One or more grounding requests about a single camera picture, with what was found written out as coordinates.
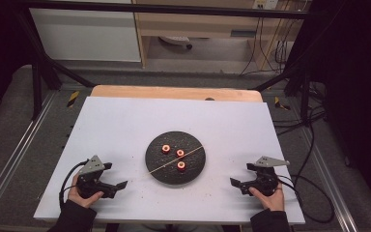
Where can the aluminium floor rail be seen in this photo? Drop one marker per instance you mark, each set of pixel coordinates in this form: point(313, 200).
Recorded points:
point(16, 148)
point(328, 177)

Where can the thin bamboo skewer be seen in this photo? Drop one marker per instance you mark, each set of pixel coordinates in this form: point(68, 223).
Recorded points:
point(167, 163)

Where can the light wooden desk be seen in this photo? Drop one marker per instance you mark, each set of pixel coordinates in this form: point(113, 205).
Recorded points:
point(199, 25)

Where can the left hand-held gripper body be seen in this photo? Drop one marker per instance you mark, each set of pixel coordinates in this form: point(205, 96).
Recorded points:
point(91, 182)

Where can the white power strip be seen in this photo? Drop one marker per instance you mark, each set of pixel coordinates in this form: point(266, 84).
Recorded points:
point(265, 4)

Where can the person's left hand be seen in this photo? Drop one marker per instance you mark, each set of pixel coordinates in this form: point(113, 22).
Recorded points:
point(83, 202)

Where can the yellow black floor tape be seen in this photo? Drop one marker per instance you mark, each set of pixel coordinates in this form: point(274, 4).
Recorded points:
point(73, 99)
point(280, 103)

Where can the black textured round plate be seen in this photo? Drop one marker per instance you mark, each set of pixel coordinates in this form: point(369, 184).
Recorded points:
point(164, 167)

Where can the black metal frame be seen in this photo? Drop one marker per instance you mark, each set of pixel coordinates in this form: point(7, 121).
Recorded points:
point(174, 9)

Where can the white cabinet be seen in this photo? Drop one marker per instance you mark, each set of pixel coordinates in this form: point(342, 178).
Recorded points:
point(83, 35)

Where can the red cored hawthorn fruit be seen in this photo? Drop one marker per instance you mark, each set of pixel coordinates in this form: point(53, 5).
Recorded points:
point(180, 153)
point(181, 165)
point(165, 148)

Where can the person's right hand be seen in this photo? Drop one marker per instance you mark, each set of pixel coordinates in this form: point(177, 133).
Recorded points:
point(274, 201)

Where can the wooden table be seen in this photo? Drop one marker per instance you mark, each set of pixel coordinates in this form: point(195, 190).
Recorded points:
point(174, 92)

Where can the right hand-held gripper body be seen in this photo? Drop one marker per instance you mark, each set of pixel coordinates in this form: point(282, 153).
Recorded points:
point(265, 180)

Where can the office chair base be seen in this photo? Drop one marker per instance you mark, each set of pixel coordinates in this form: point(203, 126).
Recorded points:
point(175, 40)

